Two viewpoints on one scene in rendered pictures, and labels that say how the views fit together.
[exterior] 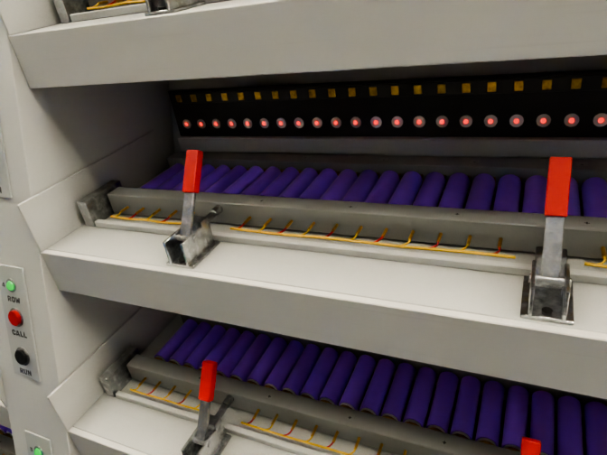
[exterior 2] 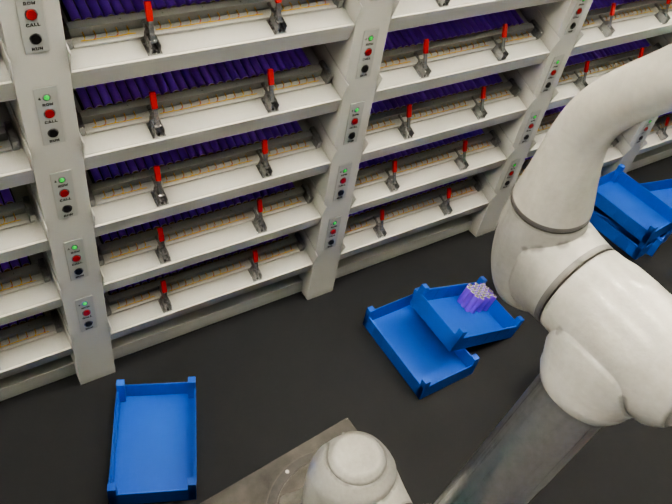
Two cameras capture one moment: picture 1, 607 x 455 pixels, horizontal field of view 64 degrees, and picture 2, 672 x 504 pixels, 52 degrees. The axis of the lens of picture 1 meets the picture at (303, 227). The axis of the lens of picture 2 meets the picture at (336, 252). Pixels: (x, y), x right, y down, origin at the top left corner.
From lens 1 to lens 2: 1.20 m
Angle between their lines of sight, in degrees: 64
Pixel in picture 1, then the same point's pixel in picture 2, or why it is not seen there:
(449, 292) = (252, 32)
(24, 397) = (50, 156)
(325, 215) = (194, 13)
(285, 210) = (177, 15)
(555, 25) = not seen: outside the picture
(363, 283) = (227, 38)
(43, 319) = (70, 106)
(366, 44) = not seen: outside the picture
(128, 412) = (101, 136)
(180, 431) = (135, 130)
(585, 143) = not seen: outside the picture
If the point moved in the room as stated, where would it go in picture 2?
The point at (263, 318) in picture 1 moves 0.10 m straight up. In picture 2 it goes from (193, 62) to (192, 15)
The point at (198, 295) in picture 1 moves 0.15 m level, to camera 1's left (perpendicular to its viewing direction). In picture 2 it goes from (165, 63) to (106, 95)
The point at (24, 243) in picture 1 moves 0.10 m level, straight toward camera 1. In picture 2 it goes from (58, 71) to (116, 79)
